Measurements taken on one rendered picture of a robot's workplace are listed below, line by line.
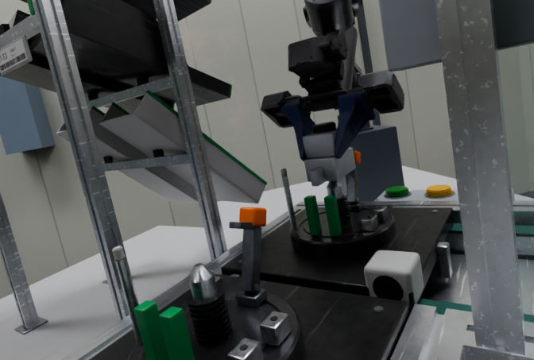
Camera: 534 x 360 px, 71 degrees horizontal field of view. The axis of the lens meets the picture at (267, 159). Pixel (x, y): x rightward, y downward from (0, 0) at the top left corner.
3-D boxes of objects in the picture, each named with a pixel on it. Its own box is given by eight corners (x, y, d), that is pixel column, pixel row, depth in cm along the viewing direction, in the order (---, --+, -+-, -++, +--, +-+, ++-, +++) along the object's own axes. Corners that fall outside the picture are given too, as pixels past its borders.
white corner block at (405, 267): (381, 282, 41) (376, 248, 40) (425, 288, 38) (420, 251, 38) (367, 305, 37) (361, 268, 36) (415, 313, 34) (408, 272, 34)
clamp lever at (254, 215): (248, 288, 35) (251, 207, 37) (265, 291, 34) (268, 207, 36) (222, 292, 33) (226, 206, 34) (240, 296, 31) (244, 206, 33)
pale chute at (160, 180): (169, 201, 87) (177, 184, 89) (201, 203, 78) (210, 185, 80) (55, 133, 71) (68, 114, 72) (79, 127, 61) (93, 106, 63)
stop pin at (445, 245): (442, 272, 45) (438, 241, 44) (453, 273, 44) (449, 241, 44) (440, 277, 44) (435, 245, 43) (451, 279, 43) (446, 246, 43)
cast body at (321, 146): (327, 169, 54) (319, 121, 52) (357, 168, 51) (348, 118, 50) (299, 187, 47) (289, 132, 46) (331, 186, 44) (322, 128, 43)
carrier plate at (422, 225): (308, 217, 68) (307, 206, 67) (454, 220, 54) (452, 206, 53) (222, 281, 48) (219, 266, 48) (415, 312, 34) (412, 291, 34)
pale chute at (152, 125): (216, 200, 78) (224, 182, 80) (258, 203, 69) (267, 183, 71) (98, 123, 62) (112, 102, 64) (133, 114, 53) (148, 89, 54)
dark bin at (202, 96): (189, 107, 74) (195, 72, 75) (230, 98, 65) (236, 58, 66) (29, 52, 55) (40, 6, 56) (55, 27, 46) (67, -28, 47)
